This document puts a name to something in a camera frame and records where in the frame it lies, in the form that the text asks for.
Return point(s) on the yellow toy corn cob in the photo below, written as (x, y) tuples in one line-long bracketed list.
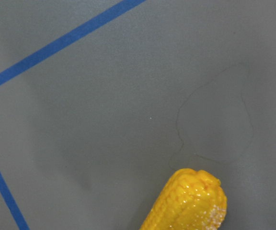
[(190, 200)]

